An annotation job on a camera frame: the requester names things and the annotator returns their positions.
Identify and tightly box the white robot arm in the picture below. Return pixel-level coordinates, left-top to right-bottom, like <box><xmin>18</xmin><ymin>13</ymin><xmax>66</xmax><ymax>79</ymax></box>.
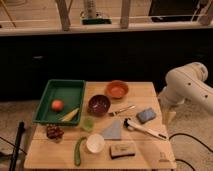
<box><xmin>158</xmin><ymin>62</ymin><xmax>213</xmax><ymax>125</ymax></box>

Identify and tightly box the white cup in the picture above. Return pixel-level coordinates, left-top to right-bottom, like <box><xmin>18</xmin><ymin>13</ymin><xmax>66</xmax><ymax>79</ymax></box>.
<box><xmin>86</xmin><ymin>134</ymin><xmax>105</xmax><ymax>154</ymax></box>

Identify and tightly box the green cucumber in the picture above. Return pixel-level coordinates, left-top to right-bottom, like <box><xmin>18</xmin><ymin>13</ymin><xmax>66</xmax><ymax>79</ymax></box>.
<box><xmin>74</xmin><ymin>137</ymin><xmax>87</xmax><ymax>166</ymax></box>

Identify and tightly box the white dish brush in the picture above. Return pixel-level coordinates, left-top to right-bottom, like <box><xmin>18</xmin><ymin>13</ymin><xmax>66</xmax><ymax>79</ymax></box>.
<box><xmin>124</xmin><ymin>118</ymin><xmax>168</xmax><ymax>140</ymax></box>

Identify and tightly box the dark purple bowl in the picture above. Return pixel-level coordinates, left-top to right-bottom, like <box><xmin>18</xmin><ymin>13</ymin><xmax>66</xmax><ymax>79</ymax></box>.
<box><xmin>87</xmin><ymin>94</ymin><xmax>111</xmax><ymax>117</ymax></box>

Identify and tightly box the black cable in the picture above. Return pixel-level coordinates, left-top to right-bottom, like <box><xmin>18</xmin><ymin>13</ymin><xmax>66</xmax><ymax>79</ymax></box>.
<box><xmin>168</xmin><ymin>132</ymin><xmax>213</xmax><ymax>171</ymax></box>

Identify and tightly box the yellow corn cob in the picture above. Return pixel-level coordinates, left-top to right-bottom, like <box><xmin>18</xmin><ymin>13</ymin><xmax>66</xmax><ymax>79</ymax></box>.
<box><xmin>61</xmin><ymin>108</ymin><xmax>79</xmax><ymax>122</ymax></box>

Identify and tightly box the metal fork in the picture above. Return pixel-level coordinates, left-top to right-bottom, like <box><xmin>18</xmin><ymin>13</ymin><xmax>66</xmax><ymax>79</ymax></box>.
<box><xmin>108</xmin><ymin>105</ymin><xmax>136</xmax><ymax>116</ymax></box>

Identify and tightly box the orange tomato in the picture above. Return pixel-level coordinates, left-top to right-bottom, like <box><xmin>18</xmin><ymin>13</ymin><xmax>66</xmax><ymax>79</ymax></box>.
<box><xmin>51</xmin><ymin>99</ymin><xmax>64</xmax><ymax>112</ymax></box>

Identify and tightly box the brown grape bunch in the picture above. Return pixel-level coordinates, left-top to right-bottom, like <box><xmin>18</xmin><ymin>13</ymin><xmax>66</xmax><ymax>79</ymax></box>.
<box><xmin>46</xmin><ymin>125</ymin><xmax>64</xmax><ymax>139</ymax></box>

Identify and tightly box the orange red bowl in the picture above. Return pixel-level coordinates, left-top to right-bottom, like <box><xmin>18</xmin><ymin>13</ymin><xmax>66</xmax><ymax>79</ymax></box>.
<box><xmin>105</xmin><ymin>80</ymin><xmax>129</xmax><ymax>99</ymax></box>

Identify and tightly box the green base stand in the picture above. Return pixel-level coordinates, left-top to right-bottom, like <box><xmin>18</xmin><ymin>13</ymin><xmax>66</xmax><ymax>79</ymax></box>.
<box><xmin>82</xmin><ymin>18</ymin><xmax>112</xmax><ymax>25</ymax></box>

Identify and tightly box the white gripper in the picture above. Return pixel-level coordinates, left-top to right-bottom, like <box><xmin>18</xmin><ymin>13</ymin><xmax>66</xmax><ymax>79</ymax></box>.
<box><xmin>159</xmin><ymin>96</ymin><xmax>176</xmax><ymax>125</ymax></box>

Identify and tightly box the small green cup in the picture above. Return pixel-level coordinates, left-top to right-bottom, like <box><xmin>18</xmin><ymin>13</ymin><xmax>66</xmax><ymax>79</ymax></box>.
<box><xmin>82</xmin><ymin>116</ymin><xmax>94</xmax><ymax>132</ymax></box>

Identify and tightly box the brown yellow scrub sponge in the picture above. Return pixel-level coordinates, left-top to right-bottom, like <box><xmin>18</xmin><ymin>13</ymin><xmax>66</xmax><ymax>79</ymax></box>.
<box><xmin>109</xmin><ymin>143</ymin><xmax>135</xmax><ymax>159</ymax></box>

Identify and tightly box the black pole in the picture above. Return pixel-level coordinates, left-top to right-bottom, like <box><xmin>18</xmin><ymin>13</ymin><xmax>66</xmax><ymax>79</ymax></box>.
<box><xmin>9</xmin><ymin>122</ymin><xmax>25</xmax><ymax>171</ymax></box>

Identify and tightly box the blue grey sponge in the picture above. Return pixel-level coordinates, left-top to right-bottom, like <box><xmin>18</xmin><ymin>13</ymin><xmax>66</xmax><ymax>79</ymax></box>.
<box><xmin>136</xmin><ymin>108</ymin><xmax>156</xmax><ymax>124</ymax></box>

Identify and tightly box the grey folded cloth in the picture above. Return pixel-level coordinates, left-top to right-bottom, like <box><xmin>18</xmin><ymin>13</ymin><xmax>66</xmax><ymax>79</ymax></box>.
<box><xmin>101</xmin><ymin>120</ymin><xmax>121</xmax><ymax>140</ymax></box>

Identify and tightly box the green plastic tray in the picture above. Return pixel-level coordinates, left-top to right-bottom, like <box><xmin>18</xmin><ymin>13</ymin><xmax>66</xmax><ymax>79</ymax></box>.
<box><xmin>33</xmin><ymin>79</ymin><xmax>85</xmax><ymax>126</ymax></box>

